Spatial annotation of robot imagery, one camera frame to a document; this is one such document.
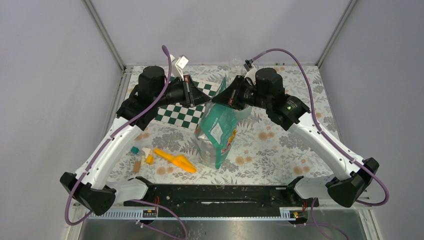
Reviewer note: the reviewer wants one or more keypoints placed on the teal cube block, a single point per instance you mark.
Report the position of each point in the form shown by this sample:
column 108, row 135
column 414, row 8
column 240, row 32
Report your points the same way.
column 134, row 150

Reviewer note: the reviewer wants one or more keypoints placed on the yellow toy block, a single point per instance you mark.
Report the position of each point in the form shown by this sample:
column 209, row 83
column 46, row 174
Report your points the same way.
column 149, row 159

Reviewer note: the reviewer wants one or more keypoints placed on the teal double pet feeder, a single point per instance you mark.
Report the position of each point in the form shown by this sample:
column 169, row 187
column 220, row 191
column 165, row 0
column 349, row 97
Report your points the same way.
column 243, row 114

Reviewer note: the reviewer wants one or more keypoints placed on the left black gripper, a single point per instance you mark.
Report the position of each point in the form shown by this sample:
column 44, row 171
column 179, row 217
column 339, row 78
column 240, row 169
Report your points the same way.
column 192, row 97

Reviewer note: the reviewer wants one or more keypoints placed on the brown wooden block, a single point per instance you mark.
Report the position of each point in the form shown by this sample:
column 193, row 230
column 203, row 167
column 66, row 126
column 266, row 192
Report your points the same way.
column 136, row 167

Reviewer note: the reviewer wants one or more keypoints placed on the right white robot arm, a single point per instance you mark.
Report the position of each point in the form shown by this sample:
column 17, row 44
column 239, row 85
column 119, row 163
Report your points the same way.
column 351, row 173

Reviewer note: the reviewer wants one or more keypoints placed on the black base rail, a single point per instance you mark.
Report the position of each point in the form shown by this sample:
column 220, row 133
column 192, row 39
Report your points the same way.
column 224, row 201

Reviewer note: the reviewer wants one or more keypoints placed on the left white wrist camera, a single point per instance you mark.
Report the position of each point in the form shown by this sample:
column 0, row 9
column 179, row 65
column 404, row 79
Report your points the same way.
column 177, row 65

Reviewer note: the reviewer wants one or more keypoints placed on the orange plastic scoop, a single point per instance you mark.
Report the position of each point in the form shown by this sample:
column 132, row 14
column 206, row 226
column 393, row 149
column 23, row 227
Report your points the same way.
column 178, row 160

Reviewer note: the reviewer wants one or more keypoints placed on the green pet food bag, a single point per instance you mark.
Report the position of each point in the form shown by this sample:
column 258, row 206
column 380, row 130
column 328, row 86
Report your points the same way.
column 215, row 134

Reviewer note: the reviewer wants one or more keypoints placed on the green white chessboard mat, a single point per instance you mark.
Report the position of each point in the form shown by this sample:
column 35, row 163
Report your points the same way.
column 186, row 118

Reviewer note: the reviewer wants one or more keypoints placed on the floral tablecloth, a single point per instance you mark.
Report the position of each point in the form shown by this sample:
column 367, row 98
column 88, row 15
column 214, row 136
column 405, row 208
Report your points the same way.
column 262, row 153

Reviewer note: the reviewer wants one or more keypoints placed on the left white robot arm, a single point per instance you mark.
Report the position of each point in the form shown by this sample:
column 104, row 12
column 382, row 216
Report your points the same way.
column 89, row 184

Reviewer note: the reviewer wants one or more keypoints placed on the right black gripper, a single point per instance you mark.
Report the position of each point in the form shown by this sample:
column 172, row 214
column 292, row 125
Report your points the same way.
column 223, row 97

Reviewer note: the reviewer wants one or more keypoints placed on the white toy piece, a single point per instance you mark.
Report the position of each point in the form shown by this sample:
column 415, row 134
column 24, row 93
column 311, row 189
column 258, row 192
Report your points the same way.
column 147, row 152

